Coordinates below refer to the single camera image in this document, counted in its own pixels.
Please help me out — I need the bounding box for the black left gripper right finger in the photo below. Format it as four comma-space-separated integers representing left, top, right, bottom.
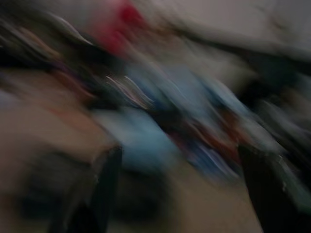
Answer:
238, 144, 302, 233

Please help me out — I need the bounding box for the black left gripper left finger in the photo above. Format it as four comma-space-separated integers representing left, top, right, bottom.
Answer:
80, 147, 123, 233

